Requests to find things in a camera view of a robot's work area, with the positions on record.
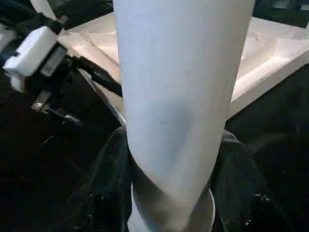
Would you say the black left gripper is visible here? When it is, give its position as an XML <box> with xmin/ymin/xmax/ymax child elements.
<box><xmin>24</xmin><ymin>45</ymin><xmax>124</xmax><ymax>129</ymax></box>

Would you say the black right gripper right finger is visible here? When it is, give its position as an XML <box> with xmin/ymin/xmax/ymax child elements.
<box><xmin>209</xmin><ymin>130</ymin><xmax>294</xmax><ymax>232</ymax></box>

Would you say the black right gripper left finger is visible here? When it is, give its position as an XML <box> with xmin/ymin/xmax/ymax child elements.
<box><xmin>64</xmin><ymin>127</ymin><xmax>135</xmax><ymax>232</ymax></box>

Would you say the white plastic table top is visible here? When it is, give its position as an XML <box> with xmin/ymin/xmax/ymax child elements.
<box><xmin>57</xmin><ymin>11</ymin><xmax>309</xmax><ymax>126</ymax></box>

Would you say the black plastic mat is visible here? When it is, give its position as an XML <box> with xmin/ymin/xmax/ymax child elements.
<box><xmin>0</xmin><ymin>70</ymin><xmax>309</xmax><ymax>232</ymax></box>

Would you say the black left camera cable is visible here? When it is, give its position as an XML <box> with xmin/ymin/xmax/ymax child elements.
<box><xmin>0</xmin><ymin>4</ymin><xmax>68</xmax><ymax>34</ymax></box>

